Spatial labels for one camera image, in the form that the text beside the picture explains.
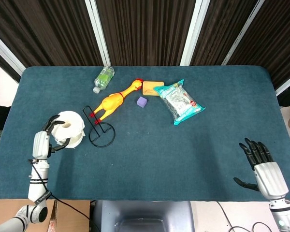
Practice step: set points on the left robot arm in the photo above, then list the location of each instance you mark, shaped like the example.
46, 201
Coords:
37, 188

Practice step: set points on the cardboard box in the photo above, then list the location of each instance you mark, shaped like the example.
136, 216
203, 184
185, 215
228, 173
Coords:
67, 217

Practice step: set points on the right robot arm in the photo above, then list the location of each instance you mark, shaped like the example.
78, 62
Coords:
282, 213

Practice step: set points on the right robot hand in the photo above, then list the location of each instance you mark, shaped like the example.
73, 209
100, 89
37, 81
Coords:
268, 177

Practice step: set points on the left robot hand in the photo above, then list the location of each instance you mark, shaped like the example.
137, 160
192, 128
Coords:
42, 142

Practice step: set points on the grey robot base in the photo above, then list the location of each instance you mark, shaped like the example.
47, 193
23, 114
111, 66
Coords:
142, 216

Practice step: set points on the teal snack bag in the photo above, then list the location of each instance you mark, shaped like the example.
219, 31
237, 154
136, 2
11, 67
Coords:
178, 101

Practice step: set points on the blue table cloth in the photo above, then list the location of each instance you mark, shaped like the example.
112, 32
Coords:
145, 164

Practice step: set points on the white paper roll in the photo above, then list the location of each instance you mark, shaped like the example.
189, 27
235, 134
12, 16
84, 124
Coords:
68, 129

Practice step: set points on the white partition frame post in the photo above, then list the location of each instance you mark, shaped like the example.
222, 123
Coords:
192, 31
4, 54
97, 31
288, 85
240, 31

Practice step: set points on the yellow rubber chicken toy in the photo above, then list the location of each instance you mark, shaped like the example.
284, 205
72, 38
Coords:
117, 99

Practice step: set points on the wooden block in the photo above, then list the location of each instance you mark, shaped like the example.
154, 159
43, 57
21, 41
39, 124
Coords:
151, 88

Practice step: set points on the clear plastic water bottle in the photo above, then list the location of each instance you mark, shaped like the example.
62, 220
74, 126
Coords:
104, 78

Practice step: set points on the purple foam cube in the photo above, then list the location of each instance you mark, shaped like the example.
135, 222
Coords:
142, 102

